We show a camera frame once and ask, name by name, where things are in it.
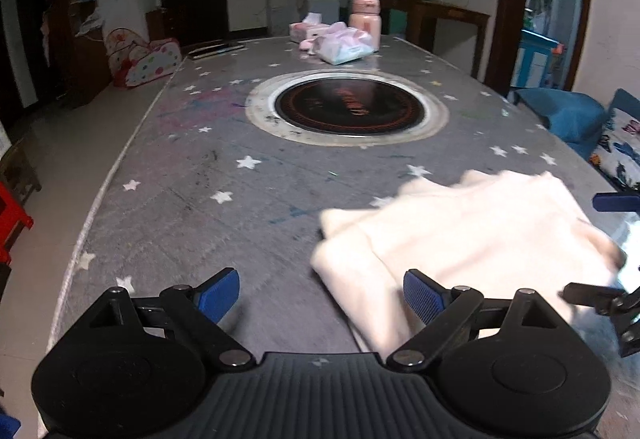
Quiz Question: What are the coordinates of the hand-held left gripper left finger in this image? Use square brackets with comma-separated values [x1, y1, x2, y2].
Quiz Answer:
[92, 267, 254, 371]

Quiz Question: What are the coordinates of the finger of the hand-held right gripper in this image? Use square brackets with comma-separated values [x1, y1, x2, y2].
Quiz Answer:
[562, 283, 640, 359]
[592, 192, 640, 213]

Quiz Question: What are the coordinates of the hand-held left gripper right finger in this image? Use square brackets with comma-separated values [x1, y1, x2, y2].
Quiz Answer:
[386, 269, 568, 371]

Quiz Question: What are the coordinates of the cream white garment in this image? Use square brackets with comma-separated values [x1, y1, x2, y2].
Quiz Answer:
[310, 169, 629, 356]

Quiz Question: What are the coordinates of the patterned pillow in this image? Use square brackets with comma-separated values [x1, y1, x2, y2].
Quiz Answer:
[589, 108, 640, 192]

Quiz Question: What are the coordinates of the blue sofa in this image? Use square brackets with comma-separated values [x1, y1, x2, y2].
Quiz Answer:
[514, 88, 609, 158]

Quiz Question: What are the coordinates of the grey star-print table cover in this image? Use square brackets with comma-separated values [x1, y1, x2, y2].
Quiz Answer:
[47, 35, 640, 422]

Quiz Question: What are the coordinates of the blue children's cabinet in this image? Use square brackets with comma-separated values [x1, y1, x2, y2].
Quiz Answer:
[515, 29, 567, 90]

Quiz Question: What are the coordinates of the round black induction cooker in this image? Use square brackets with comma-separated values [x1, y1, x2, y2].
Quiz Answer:
[273, 80, 426, 135]

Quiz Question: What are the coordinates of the red plastic stool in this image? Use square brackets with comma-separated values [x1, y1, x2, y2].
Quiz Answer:
[0, 181, 35, 266]

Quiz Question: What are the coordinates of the brown wooden stool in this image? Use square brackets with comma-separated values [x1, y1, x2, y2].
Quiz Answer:
[0, 139, 42, 208]

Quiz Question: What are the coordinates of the polka dot play tent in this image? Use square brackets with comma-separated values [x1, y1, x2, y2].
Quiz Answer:
[103, 29, 183, 88]

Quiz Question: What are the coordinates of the black silver bar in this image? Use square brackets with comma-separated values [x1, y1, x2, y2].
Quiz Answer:
[187, 41, 246, 60]

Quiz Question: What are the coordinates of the dark wooden side table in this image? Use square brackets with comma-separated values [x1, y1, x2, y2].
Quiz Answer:
[410, 0, 491, 66]

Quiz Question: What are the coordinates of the white wet wipes pack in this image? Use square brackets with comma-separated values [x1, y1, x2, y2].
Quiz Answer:
[315, 31, 376, 66]

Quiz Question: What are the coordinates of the pink tissue pack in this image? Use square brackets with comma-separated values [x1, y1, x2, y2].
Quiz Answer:
[289, 12, 331, 42]

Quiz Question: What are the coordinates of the pink plastic bag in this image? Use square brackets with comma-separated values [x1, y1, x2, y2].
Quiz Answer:
[299, 21, 373, 54]

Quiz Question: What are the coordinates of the pink thermos bottle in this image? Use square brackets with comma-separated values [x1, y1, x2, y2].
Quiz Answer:
[348, 0, 383, 51]

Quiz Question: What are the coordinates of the dark wooden shelf cabinet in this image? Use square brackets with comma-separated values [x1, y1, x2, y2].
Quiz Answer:
[54, 0, 114, 106]

